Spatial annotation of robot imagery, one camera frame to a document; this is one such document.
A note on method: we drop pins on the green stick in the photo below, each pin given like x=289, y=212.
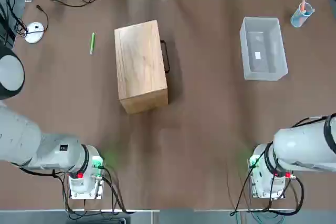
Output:
x=92, y=43

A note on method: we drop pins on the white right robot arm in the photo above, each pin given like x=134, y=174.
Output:
x=302, y=145

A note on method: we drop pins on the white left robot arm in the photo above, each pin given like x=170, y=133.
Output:
x=21, y=134

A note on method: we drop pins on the light wooden drawer cabinet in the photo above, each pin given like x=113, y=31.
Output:
x=139, y=64

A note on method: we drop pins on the clear plastic box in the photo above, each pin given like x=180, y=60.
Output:
x=278, y=51

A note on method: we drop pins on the white paper label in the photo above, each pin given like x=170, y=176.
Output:
x=257, y=55

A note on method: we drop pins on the white desk lamp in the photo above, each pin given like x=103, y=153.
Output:
x=34, y=32

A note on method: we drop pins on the blue translucent pen cup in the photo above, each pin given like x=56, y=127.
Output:
x=298, y=20

